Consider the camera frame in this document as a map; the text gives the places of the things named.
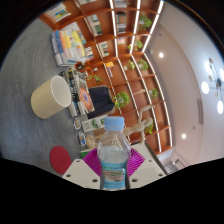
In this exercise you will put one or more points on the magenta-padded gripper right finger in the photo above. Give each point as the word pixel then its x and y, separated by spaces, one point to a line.
pixel 148 171

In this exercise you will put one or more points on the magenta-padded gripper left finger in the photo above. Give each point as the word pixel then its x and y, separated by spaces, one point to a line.
pixel 78 171

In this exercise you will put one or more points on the clear blue-capped water bottle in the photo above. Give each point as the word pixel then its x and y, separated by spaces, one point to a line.
pixel 113 156

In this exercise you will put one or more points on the green and white box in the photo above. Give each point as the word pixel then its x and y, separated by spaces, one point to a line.
pixel 85 153

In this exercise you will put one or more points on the flat round red coaster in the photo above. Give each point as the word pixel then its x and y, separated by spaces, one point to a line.
pixel 60 160

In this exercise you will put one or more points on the tall white carton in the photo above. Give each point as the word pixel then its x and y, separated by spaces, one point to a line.
pixel 93 124

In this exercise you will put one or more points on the round recessed ceiling light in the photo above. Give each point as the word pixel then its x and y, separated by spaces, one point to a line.
pixel 161 54
pixel 183 136

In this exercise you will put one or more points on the pile of dark magazines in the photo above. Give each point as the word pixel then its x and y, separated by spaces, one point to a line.
pixel 84 96

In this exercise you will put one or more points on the dark blue chair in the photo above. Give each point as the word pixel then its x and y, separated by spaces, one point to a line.
pixel 101 100

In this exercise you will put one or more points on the ceiling air vent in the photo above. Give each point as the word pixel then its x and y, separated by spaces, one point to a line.
pixel 200 111

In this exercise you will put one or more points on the orange wooden shelf unit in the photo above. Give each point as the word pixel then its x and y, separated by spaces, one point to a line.
pixel 123 78

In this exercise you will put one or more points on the branched ceiling lamp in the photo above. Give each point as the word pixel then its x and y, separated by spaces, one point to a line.
pixel 205 87

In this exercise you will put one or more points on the colourful stack of books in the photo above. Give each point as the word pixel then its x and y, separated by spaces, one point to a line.
pixel 70 45

